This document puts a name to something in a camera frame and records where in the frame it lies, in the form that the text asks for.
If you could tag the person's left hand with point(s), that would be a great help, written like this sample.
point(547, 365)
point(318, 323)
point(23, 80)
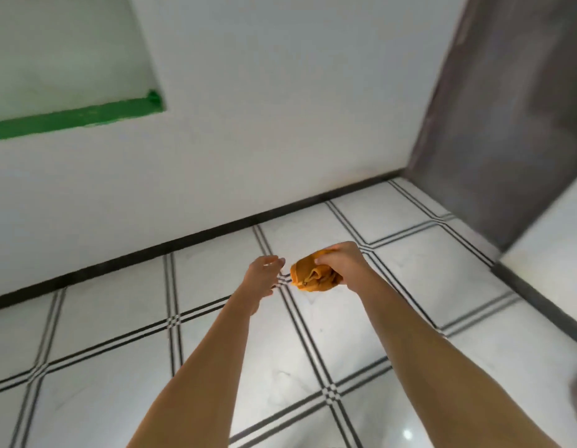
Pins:
point(260, 277)

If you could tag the person's right hand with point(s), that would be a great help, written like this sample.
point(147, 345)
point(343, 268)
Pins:
point(347, 265)

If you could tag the person's left fingers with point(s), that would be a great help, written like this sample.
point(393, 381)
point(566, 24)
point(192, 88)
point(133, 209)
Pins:
point(275, 270)

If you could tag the person's right fingers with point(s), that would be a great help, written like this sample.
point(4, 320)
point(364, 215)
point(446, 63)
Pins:
point(324, 256)

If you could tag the orange cloth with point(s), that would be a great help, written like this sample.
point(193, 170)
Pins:
point(312, 273)

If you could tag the person's left forearm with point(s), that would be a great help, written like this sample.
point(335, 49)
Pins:
point(200, 373)

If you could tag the person's right forearm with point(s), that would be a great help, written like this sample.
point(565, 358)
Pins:
point(438, 363)

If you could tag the grey door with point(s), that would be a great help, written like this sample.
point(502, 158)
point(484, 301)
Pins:
point(498, 116)

